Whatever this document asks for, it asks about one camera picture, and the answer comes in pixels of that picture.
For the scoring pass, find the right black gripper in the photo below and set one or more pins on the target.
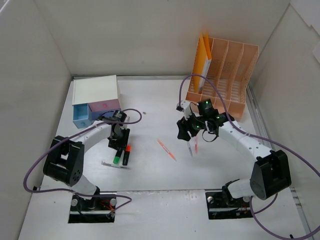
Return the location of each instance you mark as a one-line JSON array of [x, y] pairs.
[[185, 130]]

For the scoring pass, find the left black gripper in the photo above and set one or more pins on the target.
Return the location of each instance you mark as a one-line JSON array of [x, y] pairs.
[[119, 142]]

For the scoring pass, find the orange cap black highlighter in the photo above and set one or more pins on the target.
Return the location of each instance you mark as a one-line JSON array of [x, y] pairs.
[[126, 155]]

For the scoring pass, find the green cap black highlighter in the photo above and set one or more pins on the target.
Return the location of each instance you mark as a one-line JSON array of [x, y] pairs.
[[118, 155]]

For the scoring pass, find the pink drawer with knob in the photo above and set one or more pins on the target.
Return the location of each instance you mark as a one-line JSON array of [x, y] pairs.
[[105, 105]]

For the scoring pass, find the orange folder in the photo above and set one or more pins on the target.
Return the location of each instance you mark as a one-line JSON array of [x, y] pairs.
[[202, 61]]

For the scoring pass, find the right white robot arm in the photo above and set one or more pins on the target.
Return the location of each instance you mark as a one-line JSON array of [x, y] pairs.
[[270, 169]]

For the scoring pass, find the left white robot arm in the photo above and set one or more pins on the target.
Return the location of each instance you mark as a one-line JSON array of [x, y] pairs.
[[65, 163]]

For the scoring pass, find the red clear pen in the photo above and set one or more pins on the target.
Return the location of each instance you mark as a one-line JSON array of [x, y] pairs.
[[196, 144]]

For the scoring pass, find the blue clear pen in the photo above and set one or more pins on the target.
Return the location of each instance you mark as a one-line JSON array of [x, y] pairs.
[[190, 149]]

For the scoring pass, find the clear dark pen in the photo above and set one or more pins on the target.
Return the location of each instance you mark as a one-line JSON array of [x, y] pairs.
[[115, 166]]

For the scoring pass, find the pink pen left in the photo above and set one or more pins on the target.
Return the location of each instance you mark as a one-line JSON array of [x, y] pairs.
[[166, 150]]

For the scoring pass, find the dark blue lower drawer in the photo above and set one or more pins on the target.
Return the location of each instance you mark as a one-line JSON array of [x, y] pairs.
[[103, 113]]

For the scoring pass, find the white drawer box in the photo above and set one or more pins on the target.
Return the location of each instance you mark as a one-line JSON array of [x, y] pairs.
[[95, 89]]

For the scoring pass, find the peach file organizer rack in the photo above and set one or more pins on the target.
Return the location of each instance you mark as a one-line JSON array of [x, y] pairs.
[[228, 76]]

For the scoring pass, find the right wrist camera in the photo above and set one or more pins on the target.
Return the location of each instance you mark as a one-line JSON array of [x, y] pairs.
[[185, 108]]

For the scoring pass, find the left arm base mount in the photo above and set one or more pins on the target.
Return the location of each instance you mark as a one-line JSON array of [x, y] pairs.
[[92, 211]]

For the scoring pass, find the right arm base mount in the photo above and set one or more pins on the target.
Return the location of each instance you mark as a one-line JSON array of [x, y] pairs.
[[221, 207]]

